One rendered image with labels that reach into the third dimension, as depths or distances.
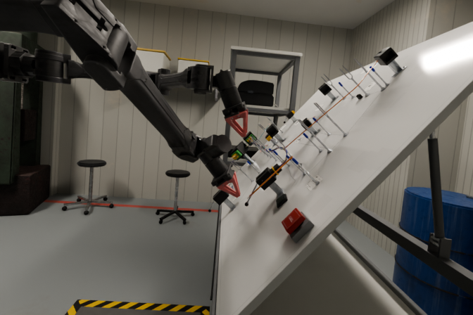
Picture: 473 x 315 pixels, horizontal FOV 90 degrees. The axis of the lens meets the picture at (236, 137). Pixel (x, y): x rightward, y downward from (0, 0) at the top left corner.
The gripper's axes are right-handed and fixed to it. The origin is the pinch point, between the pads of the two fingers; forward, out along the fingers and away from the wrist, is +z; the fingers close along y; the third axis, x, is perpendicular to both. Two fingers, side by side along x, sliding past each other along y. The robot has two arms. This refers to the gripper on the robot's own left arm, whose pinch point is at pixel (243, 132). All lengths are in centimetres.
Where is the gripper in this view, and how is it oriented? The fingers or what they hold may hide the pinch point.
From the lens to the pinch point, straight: 75.8
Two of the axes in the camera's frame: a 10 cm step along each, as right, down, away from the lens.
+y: 1.0, -2.0, 9.7
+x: -9.3, 3.3, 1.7
